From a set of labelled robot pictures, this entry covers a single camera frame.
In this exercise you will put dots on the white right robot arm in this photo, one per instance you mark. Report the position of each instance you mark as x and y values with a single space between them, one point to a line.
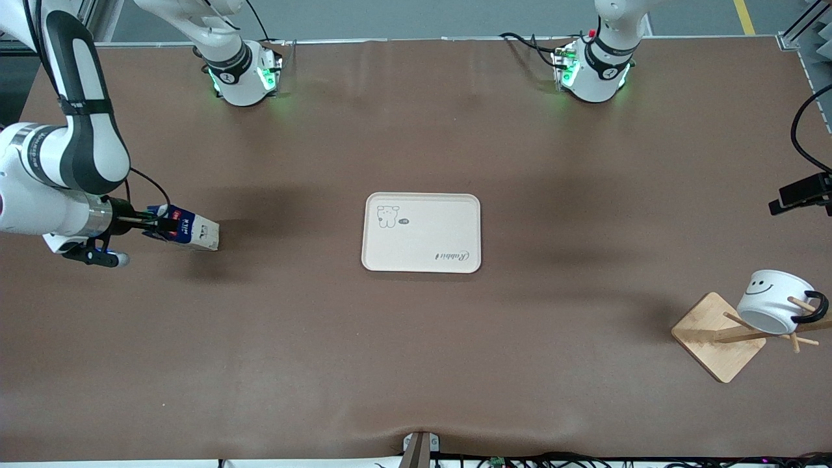
84 149

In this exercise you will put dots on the cream plastic tray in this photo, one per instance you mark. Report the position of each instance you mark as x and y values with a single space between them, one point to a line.
422 240

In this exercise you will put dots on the grey ribbed panel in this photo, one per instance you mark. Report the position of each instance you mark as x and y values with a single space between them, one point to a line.
818 45

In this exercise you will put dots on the blue milk carton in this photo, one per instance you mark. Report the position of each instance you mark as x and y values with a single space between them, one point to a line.
198 234

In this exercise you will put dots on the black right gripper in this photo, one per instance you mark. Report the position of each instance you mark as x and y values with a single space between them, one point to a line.
125 215

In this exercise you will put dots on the aluminium frame corner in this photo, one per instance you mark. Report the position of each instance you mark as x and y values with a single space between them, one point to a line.
788 40

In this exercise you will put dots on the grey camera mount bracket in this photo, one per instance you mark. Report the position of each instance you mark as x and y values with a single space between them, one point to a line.
420 448

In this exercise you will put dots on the small green circuit board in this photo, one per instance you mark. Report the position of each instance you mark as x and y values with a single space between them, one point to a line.
497 462

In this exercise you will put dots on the aluminium frame with black struts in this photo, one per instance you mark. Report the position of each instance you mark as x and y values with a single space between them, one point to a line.
101 16

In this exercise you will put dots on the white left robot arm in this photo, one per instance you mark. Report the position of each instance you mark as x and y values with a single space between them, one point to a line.
595 78

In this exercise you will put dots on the wooden cup rack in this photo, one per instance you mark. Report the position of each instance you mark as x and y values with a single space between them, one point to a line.
715 351

